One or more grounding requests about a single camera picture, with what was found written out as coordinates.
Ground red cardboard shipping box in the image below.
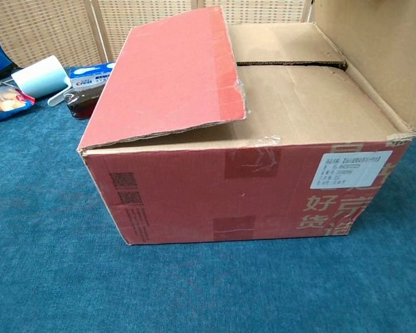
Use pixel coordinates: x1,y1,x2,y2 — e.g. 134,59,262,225
76,0,416,246

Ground dark blue carpeted table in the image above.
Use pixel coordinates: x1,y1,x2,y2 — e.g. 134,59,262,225
0,65,416,333

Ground blue white toothpaste box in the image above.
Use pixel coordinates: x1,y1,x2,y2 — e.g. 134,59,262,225
69,62,116,93

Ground cola bottle red label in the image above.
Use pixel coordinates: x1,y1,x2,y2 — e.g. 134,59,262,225
64,86,103,121

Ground light blue plastic mug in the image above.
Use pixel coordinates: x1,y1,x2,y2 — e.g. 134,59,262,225
10,55,72,107

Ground blue cookie snack bag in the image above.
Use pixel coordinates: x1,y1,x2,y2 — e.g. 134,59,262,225
0,85,36,126

